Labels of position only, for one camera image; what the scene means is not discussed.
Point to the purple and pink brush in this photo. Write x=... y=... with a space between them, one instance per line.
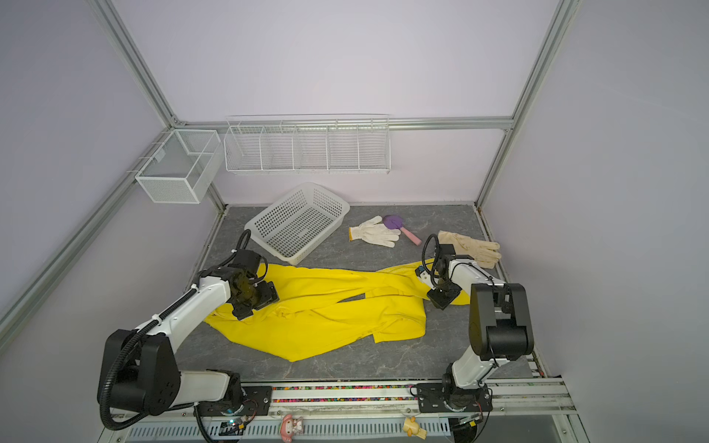
x=396 y=222

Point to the white knit glove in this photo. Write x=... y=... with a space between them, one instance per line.
x=375 y=232

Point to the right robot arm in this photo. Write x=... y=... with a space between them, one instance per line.
x=499 y=332

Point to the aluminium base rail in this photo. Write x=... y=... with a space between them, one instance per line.
x=392 y=398

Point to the white wire wall shelf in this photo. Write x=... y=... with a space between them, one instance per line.
x=309 y=143

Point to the yellow duck toy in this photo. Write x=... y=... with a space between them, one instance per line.
x=412 y=428

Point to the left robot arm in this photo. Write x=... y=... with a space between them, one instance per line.
x=140 y=376

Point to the white plastic laundry basket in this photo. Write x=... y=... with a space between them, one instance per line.
x=292 y=227

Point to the yellow trousers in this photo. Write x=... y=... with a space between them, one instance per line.
x=321 y=310

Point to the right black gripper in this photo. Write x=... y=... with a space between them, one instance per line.
x=438 y=302

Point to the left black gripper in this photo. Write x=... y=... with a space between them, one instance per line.
x=270 y=295

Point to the beige leather glove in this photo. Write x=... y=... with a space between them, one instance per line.
x=486 y=254

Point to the pink plush toy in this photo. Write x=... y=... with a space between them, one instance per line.
x=291 y=427

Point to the white mesh wall box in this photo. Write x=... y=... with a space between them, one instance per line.
x=183 y=166

